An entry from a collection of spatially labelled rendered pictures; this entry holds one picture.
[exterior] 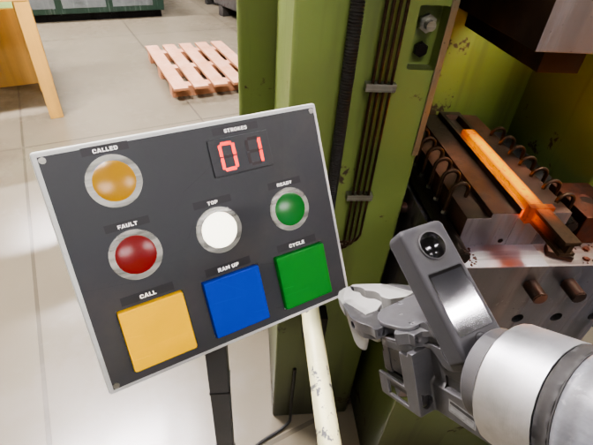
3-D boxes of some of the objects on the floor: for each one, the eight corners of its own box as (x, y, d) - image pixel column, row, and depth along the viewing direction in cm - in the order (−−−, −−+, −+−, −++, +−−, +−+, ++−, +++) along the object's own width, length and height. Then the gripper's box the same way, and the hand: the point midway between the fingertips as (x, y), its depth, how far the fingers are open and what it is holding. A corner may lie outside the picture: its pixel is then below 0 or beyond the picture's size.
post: (236, 499, 124) (215, 208, 56) (223, 500, 123) (185, 208, 56) (236, 484, 127) (217, 191, 59) (223, 485, 126) (188, 191, 59)
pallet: (269, 90, 373) (269, 79, 367) (176, 103, 339) (175, 90, 332) (220, 50, 455) (220, 40, 448) (141, 57, 421) (139, 46, 414)
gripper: (473, 469, 30) (320, 356, 49) (549, 411, 34) (380, 327, 52) (459, 363, 28) (306, 288, 47) (541, 313, 32) (370, 262, 51)
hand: (348, 289), depth 48 cm, fingers closed
